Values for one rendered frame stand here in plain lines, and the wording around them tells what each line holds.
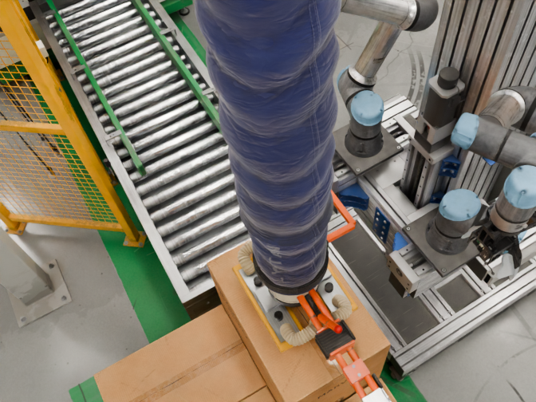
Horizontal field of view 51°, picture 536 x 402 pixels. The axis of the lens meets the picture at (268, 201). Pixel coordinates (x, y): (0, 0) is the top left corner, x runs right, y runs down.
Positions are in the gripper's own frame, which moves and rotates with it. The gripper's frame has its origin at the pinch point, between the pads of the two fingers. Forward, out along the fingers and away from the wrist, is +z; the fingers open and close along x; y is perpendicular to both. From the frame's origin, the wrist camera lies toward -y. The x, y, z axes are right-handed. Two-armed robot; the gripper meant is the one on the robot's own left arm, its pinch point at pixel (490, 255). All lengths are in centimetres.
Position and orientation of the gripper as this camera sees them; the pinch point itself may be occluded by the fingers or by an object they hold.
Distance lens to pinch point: 150.9
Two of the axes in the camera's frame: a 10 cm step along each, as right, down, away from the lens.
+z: 0.7, 5.3, 8.5
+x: 5.0, 7.1, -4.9
